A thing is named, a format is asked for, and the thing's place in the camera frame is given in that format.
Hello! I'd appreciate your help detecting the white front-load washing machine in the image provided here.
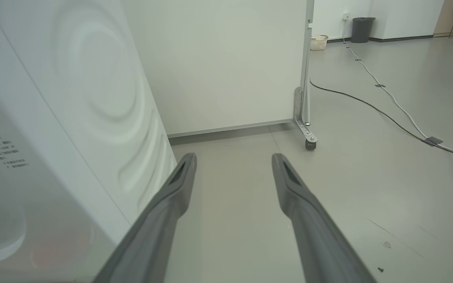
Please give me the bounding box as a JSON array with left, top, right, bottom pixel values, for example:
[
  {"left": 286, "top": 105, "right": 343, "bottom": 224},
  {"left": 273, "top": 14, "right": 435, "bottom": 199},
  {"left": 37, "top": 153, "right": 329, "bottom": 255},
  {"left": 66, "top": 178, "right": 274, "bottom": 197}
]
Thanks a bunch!
[{"left": 0, "top": 0, "right": 178, "bottom": 283}]

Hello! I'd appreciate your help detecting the black floor cable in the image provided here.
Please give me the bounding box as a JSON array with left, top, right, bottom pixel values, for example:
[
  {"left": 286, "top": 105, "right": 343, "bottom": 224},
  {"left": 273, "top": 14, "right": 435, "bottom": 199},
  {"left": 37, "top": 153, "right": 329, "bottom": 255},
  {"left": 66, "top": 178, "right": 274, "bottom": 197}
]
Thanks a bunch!
[{"left": 310, "top": 81, "right": 453, "bottom": 162}]

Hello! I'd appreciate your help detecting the white floor cable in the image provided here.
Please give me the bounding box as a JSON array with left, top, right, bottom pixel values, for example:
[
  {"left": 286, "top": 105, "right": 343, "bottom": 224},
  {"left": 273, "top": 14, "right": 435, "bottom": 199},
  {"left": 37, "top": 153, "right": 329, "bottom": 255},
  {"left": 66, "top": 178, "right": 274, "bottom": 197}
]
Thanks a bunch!
[{"left": 343, "top": 39, "right": 453, "bottom": 196}]

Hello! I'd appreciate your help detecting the small cream wicker basket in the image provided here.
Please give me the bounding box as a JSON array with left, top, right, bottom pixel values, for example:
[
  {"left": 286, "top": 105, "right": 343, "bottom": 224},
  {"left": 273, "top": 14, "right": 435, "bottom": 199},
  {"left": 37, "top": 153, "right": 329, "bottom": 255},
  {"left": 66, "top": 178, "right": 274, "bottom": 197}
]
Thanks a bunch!
[{"left": 310, "top": 35, "right": 329, "bottom": 51}]

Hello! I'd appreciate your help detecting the metal partition leg with caster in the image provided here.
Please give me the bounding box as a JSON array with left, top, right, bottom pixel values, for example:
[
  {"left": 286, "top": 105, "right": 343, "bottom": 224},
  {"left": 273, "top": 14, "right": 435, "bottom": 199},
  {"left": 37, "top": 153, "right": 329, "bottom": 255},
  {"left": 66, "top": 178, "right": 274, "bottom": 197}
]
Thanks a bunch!
[{"left": 293, "top": 86, "right": 319, "bottom": 151}]

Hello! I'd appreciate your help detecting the white partition board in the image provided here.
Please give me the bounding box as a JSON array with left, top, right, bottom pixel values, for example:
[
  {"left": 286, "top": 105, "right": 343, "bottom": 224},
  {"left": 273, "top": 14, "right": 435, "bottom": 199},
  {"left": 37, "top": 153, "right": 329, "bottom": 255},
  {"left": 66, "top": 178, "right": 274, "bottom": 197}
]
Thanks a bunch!
[{"left": 122, "top": 0, "right": 315, "bottom": 138}]

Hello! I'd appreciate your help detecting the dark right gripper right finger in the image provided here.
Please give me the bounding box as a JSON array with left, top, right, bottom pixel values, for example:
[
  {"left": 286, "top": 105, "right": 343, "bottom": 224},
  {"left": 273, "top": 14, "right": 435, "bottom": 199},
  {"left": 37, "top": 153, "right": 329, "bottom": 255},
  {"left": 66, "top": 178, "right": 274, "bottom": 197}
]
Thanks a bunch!
[{"left": 271, "top": 153, "right": 377, "bottom": 283}]

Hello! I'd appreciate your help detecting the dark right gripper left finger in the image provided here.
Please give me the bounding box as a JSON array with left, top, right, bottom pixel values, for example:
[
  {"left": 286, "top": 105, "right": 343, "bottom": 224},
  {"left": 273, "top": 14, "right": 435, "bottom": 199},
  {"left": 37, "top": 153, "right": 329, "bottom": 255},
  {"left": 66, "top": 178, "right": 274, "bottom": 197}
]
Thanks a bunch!
[{"left": 93, "top": 153, "right": 198, "bottom": 283}]

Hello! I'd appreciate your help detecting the dark grey trash bin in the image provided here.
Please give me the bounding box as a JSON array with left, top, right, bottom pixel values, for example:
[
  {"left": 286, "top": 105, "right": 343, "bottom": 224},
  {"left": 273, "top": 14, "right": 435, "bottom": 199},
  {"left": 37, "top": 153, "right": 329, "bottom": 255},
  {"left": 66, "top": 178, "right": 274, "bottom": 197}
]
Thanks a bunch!
[{"left": 351, "top": 17, "right": 376, "bottom": 43}]

